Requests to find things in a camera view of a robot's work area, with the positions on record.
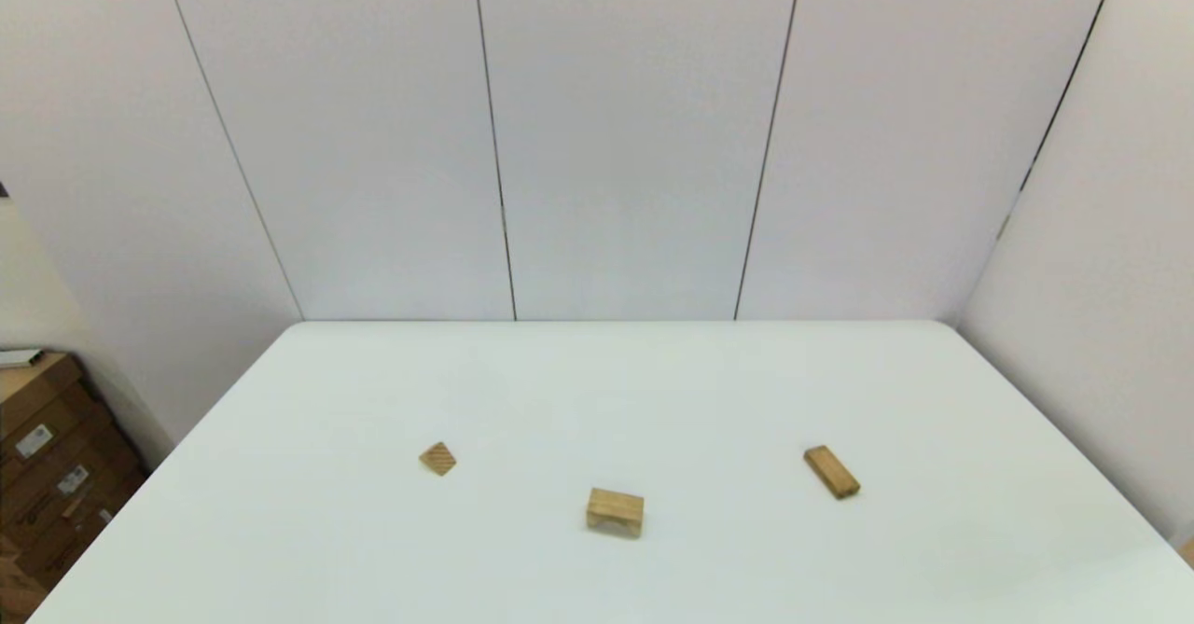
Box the brown cardboard box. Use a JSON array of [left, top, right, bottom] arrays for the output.
[[0, 354, 118, 490], [0, 419, 148, 592], [0, 535, 52, 624]]

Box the rectangular wooden building block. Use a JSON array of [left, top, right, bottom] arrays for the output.
[[803, 445, 861, 500]]

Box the arched wooden building block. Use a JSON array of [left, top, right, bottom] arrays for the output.
[[586, 487, 646, 540]]

